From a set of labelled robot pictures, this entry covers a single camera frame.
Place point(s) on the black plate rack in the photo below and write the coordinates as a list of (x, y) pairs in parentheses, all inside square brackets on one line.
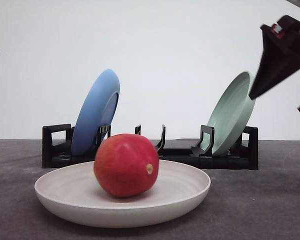
[(57, 148)]

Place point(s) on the white plate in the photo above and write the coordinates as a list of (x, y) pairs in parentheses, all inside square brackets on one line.
[(74, 196)]

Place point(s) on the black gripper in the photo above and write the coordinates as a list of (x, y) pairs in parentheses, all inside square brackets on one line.
[(280, 55)]

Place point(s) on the red pomegranate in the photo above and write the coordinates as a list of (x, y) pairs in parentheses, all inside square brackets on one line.
[(126, 165)]

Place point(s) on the green plate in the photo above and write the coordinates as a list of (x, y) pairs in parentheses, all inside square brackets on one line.
[(232, 114)]

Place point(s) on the blue plate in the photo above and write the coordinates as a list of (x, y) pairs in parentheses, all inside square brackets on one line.
[(95, 111)]

